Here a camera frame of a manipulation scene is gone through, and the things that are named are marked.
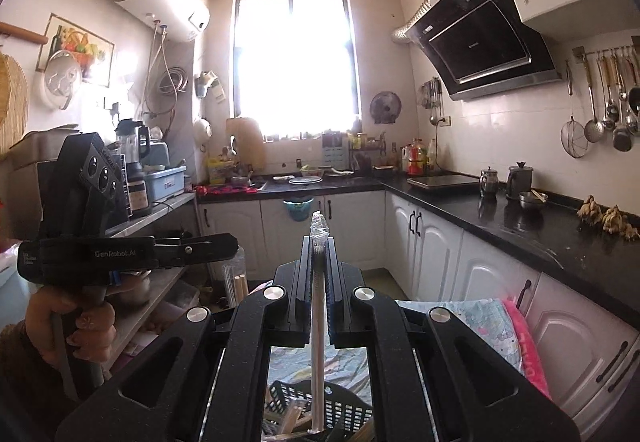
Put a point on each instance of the metal kettle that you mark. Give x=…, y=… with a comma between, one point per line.
x=519, y=179

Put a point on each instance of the person's left forearm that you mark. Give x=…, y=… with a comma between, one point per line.
x=20, y=382

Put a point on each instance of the row of hanging kitchen utensils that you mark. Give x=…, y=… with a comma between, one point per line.
x=620, y=102

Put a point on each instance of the group of condiment bottles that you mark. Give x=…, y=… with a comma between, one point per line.
x=416, y=157

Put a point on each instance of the teal hanging bag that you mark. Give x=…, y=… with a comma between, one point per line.
x=297, y=209

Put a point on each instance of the grey storage container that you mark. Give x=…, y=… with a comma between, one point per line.
x=35, y=142

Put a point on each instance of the glass pot lid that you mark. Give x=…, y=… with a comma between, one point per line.
x=62, y=79

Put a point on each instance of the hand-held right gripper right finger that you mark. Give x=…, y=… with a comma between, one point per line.
x=332, y=282

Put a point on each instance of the small black wall fan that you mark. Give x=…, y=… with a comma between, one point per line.
x=385, y=107

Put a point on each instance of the wall socket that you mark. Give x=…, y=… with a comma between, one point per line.
x=444, y=121

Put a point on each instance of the silver exhaust duct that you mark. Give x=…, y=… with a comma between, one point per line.
x=407, y=29

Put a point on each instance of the small metal teapot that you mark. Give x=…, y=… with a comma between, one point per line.
x=489, y=182

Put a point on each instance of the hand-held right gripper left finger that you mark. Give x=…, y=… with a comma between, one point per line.
x=306, y=282

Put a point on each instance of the black blender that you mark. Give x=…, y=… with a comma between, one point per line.
x=131, y=157

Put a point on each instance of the ginger root clump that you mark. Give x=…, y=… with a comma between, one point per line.
x=591, y=211
x=620, y=223

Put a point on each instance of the wooden rolling pin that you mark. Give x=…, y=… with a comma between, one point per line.
x=22, y=34

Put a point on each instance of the fruit wall poster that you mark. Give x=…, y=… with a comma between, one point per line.
x=75, y=47

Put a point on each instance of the light blue knife block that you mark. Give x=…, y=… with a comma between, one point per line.
x=334, y=147

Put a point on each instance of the white base cabinets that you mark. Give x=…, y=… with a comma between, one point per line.
x=440, y=252

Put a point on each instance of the metal bowl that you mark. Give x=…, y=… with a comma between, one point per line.
x=532, y=201

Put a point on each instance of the black range hood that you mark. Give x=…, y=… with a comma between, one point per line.
x=480, y=42

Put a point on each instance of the small hanging utensil set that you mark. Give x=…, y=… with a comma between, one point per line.
x=430, y=97

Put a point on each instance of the tan cutting board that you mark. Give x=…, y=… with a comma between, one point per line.
x=246, y=139

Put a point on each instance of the red cloth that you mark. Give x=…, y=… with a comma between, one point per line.
x=227, y=190

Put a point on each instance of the metal shelf rack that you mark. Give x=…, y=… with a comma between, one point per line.
x=160, y=212

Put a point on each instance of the round bamboo tray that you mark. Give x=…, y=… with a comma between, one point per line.
x=12, y=107

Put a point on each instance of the white plate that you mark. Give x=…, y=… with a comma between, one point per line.
x=305, y=180

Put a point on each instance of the pink cloth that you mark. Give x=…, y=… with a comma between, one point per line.
x=525, y=347

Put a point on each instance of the window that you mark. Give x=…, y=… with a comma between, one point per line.
x=295, y=62

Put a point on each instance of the induction cooktop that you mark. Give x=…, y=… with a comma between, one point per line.
x=442, y=181

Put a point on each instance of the printed blanket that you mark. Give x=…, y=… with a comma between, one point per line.
x=465, y=322

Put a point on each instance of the dark green utensil basket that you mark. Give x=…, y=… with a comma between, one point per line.
x=340, y=409

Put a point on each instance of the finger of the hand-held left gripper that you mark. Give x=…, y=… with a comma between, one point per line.
x=205, y=247

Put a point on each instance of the metal ladle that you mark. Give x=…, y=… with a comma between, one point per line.
x=593, y=129

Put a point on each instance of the black kitchen countertop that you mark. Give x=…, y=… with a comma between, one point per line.
x=525, y=227

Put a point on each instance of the blue plastic tub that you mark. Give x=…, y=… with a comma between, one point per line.
x=165, y=181

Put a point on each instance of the wooden chopstick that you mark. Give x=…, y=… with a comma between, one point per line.
x=292, y=417
x=274, y=417

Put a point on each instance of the metal utensil rail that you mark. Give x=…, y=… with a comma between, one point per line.
x=600, y=51

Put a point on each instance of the person's left hand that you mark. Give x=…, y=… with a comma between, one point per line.
x=92, y=332

